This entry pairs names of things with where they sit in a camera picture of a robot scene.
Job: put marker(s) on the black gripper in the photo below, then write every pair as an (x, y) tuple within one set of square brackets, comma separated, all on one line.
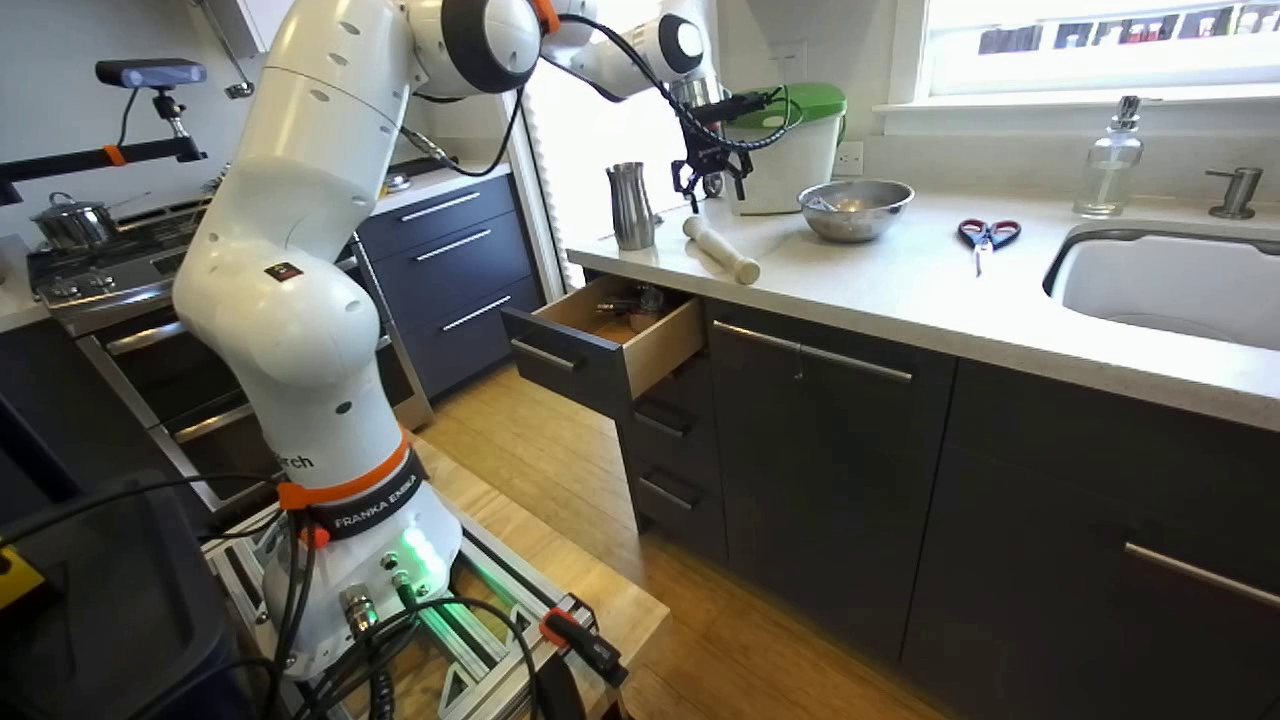
[(720, 140)]

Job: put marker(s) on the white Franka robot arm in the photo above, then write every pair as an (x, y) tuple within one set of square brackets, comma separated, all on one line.
[(321, 202)]

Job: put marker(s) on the silver metal cup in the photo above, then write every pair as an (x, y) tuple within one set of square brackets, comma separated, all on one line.
[(634, 206)]

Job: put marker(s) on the white container green lid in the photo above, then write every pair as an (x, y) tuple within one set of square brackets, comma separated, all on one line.
[(802, 164)]

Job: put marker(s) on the silver metal bowl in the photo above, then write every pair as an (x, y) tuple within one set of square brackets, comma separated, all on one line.
[(858, 211)]

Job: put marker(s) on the open wooden drawer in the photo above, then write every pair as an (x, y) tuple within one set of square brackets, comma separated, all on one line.
[(614, 335)]

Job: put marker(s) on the blue grey drawer cabinet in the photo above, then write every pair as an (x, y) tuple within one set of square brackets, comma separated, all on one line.
[(455, 282)]

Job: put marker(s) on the dark kitchen counter cabinet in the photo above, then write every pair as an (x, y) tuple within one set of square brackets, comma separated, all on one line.
[(935, 506)]

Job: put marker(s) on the wooden robot platform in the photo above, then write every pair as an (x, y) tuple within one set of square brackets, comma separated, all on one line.
[(563, 544)]

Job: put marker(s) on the clear soap dispenser bottle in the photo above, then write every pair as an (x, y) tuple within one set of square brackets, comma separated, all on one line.
[(1111, 164)]

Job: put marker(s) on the kitchen sink basin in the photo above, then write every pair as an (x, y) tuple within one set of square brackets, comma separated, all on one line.
[(1174, 285)]

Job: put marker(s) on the red black clamp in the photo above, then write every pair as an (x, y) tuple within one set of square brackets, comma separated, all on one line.
[(582, 642)]

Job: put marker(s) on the chrome sink fixture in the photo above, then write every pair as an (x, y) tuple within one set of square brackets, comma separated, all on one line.
[(1237, 192)]

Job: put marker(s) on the kitchen stove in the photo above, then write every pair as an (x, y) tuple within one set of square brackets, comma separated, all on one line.
[(123, 360)]

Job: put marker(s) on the silver cooking pot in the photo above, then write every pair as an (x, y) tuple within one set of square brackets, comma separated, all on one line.
[(75, 226)]

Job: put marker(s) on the black bar orange band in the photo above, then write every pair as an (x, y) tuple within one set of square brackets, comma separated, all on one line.
[(66, 160)]

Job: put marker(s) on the black plastic bin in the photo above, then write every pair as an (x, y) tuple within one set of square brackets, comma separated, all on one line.
[(95, 600)]

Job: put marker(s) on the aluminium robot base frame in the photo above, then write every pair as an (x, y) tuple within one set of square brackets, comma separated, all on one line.
[(455, 642)]

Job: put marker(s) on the camera on black stand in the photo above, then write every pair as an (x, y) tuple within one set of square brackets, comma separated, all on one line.
[(149, 73)]

